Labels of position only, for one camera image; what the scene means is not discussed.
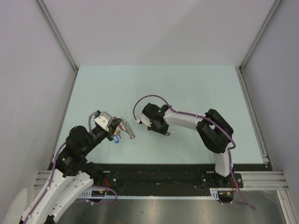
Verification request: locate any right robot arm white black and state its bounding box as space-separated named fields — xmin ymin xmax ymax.
xmin=138 ymin=103 xmax=234 ymax=187

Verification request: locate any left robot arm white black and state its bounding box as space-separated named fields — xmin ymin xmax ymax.
xmin=20 ymin=116 xmax=122 ymax=224

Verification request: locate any yellow tag key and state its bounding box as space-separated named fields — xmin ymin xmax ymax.
xmin=114 ymin=130 xmax=121 ymax=138

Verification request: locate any blue tag key front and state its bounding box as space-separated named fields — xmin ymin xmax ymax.
xmin=113 ymin=135 xmax=120 ymax=144

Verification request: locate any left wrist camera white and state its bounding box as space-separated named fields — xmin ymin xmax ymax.
xmin=94 ymin=112 xmax=113 ymax=132

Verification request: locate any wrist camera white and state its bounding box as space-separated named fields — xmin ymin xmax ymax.
xmin=94 ymin=112 xmax=113 ymax=132
xmin=136 ymin=113 xmax=151 ymax=127

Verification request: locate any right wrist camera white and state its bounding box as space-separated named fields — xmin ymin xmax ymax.
xmin=136 ymin=113 xmax=151 ymax=127

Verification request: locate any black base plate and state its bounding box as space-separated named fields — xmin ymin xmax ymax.
xmin=94 ymin=163 xmax=272 ymax=194

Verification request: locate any slotted cable duct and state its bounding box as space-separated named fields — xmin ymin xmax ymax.
xmin=78 ymin=188 xmax=219 ymax=200

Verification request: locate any aluminium front rail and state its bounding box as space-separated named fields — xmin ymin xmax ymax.
xmin=34 ymin=170 xmax=51 ymax=189

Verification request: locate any left aluminium frame post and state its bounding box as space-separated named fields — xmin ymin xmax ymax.
xmin=35 ymin=0 xmax=78 ymax=73

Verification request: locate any aluminium frame post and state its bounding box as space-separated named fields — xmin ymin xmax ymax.
xmin=35 ymin=0 xmax=78 ymax=73
xmin=239 ymin=0 xmax=283 ymax=70

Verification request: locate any right aluminium frame post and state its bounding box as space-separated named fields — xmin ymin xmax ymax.
xmin=239 ymin=0 xmax=283 ymax=70

